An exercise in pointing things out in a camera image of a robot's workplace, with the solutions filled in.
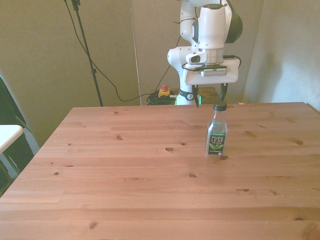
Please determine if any yellow emergency stop button box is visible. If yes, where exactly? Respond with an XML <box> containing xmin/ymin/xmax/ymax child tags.
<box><xmin>158</xmin><ymin>84</ymin><xmax>172</xmax><ymax>99</ymax></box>

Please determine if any black camera tripod stand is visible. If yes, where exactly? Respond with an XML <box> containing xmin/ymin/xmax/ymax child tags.
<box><xmin>63</xmin><ymin>0</ymin><xmax>104</xmax><ymax>107</ymax></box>

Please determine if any black chair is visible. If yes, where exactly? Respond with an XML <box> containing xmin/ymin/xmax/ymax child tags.
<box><xmin>0</xmin><ymin>74</ymin><xmax>41</xmax><ymax>196</ymax></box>

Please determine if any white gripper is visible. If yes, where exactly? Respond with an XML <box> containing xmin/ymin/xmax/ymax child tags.
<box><xmin>184</xmin><ymin>58</ymin><xmax>239</xmax><ymax>109</ymax></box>

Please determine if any coiled green black cable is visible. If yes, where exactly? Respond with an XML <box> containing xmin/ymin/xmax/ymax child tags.
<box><xmin>145</xmin><ymin>91</ymin><xmax>179</xmax><ymax>106</ymax></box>

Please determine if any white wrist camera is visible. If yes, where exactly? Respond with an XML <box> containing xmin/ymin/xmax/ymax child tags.
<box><xmin>185</xmin><ymin>48</ymin><xmax>208</xmax><ymax>64</ymax></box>

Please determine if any white folding table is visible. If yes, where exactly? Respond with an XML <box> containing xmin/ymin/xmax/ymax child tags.
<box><xmin>0</xmin><ymin>124</ymin><xmax>23</xmax><ymax>154</ymax></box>

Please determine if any clear Pure Leaf bottle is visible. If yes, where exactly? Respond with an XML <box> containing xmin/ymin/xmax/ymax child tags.
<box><xmin>205</xmin><ymin>101</ymin><xmax>229</xmax><ymax>158</ymax></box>

